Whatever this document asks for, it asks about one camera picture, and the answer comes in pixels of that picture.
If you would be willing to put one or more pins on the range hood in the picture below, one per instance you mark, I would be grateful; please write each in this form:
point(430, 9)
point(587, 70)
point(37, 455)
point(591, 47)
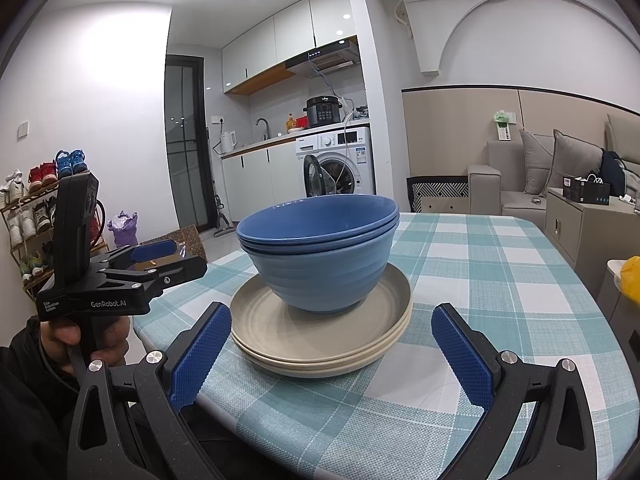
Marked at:
point(325, 60)

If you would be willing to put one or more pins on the white electric kettle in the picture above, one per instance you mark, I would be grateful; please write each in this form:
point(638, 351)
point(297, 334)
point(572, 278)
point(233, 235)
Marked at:
point(228, 143)

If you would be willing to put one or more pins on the dark jacket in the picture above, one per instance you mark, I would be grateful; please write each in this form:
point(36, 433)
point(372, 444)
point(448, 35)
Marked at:
point(612, 170)

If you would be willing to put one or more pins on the grey rolling cart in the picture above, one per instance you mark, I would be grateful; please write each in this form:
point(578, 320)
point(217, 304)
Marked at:
point(617, 320)

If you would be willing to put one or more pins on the black box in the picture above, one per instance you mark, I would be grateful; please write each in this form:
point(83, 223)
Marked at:
point(585, 192)

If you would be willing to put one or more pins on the white kitchen base cabinet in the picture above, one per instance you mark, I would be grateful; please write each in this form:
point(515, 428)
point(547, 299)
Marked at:
point(260, 175)

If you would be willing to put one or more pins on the white washing machine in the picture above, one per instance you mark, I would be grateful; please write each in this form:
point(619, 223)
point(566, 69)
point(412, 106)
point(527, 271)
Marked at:
point(355, 160)

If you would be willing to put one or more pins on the yellow plastic bag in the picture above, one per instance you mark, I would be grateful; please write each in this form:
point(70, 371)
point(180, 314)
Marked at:
point(631, 280)

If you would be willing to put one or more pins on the red container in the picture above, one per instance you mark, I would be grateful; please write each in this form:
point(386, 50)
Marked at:
point(301, 123)

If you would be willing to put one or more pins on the yellow bottle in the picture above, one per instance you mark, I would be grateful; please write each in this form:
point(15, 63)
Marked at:
point(291, 123)

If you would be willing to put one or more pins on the grey sofa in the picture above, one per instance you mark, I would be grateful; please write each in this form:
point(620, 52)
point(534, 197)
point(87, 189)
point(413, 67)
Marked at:
point(515, 200)

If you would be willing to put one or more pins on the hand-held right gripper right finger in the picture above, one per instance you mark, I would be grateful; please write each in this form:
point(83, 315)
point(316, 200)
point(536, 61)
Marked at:
point(462, 355)

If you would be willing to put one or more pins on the black pressure cooker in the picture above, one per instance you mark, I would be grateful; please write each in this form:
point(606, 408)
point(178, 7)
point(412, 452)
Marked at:
point(322, 112)

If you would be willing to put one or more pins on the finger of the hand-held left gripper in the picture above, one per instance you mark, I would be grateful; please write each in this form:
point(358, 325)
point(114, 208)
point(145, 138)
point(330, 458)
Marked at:
point(155, 250)
point(185, 267)

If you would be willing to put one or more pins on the blue bowl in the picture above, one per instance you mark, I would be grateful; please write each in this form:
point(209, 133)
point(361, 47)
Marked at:
point(300, 250)
point(310, 220)
point(320, 285)

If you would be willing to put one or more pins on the teal checked tablecloth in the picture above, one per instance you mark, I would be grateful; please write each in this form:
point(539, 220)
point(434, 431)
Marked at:
point(475, 270)

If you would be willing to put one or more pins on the black framed glass door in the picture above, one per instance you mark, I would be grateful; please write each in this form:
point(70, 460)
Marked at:
point(187, 145)

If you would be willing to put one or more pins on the person's left forearm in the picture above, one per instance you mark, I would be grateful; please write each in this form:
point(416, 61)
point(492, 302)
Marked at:
point(30, 400)

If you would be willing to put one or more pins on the curved kitchen faucet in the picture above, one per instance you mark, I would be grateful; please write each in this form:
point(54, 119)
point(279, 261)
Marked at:
point(263, 127)

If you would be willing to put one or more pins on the grey side cabinet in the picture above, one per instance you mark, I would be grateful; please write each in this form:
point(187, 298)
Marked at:
point(575, 235)

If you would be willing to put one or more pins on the brown patterned flat cardboard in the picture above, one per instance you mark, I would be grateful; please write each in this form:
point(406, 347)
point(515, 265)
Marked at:
point(190, 240)

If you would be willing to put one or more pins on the white wall switch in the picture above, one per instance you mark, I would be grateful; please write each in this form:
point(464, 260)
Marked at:
point(22, 130)

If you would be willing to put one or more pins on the large grey cushion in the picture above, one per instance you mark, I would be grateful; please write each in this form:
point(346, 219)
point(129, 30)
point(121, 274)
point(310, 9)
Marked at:
point(572, 165)

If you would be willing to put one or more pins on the white wall remote holder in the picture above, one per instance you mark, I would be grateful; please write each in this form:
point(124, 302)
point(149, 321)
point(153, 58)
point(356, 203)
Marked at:
point(504, 127)

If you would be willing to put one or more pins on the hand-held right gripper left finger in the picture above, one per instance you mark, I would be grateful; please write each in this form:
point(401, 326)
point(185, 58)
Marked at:
point(200, 355)

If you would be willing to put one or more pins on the person's left hand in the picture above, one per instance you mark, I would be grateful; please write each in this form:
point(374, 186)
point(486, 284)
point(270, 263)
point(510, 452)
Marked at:
point(117, 340)

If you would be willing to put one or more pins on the black white patterned basket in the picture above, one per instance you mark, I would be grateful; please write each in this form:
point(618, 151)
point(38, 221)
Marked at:
point(440, 190)

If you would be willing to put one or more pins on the stick vacuum cleaner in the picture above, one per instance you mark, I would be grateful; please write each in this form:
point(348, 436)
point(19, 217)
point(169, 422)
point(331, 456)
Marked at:
point(223, 220)

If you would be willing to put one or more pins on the purple plastic bag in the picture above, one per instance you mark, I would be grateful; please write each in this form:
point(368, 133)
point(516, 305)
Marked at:
point(122, 232)

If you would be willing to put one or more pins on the small grey cushion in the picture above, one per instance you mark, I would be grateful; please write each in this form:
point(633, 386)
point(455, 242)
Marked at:
point(535, 165)

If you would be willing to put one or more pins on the wooden shoe rack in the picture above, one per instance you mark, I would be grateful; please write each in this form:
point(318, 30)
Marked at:
point(20, 270)

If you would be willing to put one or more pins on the group of assorted shoes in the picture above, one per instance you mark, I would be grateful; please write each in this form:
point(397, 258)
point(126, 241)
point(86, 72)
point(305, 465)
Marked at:
point(42, 172)

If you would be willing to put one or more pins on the beige ribbed plate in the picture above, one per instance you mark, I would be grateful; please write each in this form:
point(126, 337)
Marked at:
point(260, 310)
point(320, 373)
point(320, 363)

